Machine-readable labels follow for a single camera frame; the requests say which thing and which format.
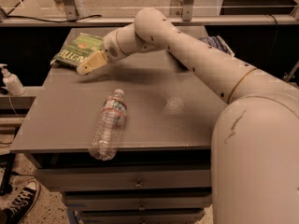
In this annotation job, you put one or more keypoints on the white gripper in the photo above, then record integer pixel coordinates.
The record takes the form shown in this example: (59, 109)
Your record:
(110, 47)

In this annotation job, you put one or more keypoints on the green jalapeno chip bag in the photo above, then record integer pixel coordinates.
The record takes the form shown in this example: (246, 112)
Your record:
(78, 50)

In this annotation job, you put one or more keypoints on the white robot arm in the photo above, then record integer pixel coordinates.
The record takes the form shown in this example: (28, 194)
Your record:
(255, 142)

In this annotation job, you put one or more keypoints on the blue chip bag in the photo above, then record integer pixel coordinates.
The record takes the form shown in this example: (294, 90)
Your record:
(218, 43)

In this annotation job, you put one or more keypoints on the clear plastic water bottle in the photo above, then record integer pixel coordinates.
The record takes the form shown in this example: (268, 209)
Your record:
(107, 133)

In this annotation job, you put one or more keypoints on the white pump sanitizer bottle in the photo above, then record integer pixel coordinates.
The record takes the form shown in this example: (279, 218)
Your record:
(11, 81)

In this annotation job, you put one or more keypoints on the grey drawer cabinet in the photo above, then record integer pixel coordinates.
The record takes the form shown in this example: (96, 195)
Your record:
(161, 171)

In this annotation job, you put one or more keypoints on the black canvas sneaker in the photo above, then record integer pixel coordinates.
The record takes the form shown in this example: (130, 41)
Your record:
(21, 205)

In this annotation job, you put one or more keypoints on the metal frame rail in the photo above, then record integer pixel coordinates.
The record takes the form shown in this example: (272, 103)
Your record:
(96, 21)

